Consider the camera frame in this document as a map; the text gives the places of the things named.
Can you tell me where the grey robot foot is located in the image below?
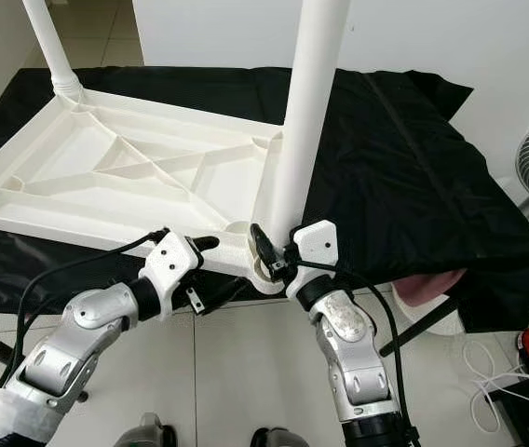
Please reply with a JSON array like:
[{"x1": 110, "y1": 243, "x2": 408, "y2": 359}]
[
  {"x1": 123, "y1": 414, "x2": 177, "y2": 447},
  {"x1": 251, "y1": 427, "x2": 312, "y2": 447}
]

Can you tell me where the black table cloth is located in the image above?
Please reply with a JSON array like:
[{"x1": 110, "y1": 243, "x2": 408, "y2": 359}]
[{"x1": 0, "y1": 65, "x2": 529, "y2": 334}]

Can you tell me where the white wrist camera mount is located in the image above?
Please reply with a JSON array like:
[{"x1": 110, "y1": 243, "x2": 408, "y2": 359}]
[
  {"x1": 288, "y1": 219, "x2": 340, "y2": 299},
  {"x1": 142, "y1": 231, "x2": 205, "y2": 322}
]

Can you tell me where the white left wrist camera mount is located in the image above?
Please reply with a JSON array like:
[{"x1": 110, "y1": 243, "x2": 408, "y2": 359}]
[{"x1": 142, "y1": 231, "x2": 205, "y2": 322}]

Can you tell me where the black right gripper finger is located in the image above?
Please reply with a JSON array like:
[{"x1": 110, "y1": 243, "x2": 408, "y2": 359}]
[{"x1": 251, "y1": 223, "x2": 279, "y2": 276}]

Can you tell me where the white plastic children table top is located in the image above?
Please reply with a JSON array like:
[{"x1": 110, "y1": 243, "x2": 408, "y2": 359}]
[{"x1": 0, "y1": 88, "x2": 289, "y2": 294}]

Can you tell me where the grey right robot foot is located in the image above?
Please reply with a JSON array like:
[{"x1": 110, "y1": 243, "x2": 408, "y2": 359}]
[{"x1": 251, "y1": 427, "x2": 312, "y2": 447}]

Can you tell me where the pink cloth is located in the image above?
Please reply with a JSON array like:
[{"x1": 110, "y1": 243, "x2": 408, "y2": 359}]
[{"x1": 390, "y1": 268, "x2": 468, "y2": 308}]

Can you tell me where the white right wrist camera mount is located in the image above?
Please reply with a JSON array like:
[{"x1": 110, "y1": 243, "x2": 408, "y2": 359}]
[{"x1": 288, "y1": 219, "x2": 340, "y2": 299}]

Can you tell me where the grey left robot foot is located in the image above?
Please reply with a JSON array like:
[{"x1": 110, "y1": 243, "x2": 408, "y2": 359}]
[{"x1": 123, "y1": 414, "x2": 177, "y2": 447}]

